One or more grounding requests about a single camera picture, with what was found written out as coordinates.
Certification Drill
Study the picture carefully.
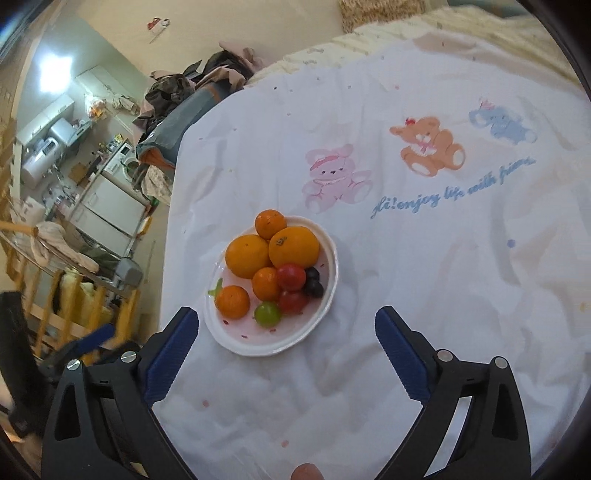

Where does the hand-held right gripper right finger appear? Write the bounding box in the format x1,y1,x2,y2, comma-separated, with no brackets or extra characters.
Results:
374,305,533,480

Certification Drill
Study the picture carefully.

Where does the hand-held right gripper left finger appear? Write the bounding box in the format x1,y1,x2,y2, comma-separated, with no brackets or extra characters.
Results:
41,306,200,480

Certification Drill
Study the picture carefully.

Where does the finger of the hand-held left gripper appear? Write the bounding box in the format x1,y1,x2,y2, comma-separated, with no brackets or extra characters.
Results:
44,323,120,368

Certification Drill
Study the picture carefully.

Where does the grey box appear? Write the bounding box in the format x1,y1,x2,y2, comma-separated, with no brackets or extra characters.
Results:
113,258,144,290

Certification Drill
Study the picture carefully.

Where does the large smooth orange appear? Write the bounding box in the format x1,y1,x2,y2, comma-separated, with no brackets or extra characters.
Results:
225,234,271,280

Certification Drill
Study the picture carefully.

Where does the white washing machine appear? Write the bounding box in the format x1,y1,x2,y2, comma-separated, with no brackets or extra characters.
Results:
100,141,140,186

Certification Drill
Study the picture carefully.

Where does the white refrigerator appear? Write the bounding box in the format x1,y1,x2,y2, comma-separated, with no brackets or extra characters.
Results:
68,173,149,258

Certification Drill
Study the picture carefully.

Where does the beige cloth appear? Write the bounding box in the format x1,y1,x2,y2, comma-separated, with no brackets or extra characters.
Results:
34,222,101,274

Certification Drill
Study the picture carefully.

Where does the yellow quilt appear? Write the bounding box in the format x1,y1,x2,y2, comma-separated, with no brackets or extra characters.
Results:
247,4,589,95

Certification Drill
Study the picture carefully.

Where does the leopard-print pillow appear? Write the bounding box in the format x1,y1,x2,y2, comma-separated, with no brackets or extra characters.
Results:
338,0,419,34

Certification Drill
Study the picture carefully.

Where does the white bear-print bed sheet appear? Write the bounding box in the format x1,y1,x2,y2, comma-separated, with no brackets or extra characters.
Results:
152,34,591,480

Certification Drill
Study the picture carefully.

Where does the green round fruit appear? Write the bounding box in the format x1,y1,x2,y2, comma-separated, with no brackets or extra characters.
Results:
254,301,283,329

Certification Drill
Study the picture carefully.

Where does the small mandarin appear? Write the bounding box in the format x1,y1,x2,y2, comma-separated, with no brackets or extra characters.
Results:
252,267,281,301
254,209,288,240
215,285,251,320

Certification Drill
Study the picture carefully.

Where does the wooden drying rack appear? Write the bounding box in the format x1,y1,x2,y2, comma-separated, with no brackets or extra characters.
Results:
0,138,140,363

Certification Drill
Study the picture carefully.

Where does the pile of clothes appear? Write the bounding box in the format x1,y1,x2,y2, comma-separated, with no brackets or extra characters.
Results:
133,39,266,206

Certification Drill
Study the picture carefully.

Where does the white water heater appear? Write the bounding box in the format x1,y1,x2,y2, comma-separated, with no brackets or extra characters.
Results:
20,137,59,186

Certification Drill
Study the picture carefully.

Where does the large orange with stem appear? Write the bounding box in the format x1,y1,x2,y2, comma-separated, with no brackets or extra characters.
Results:
269,226,321,269

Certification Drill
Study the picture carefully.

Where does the red tomato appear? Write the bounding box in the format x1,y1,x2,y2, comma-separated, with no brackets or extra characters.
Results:
276,263,307,292
278,289,310,316

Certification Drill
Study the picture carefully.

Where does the pink strawberry-print plate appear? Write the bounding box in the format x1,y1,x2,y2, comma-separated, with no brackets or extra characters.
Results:
203,215,339,357

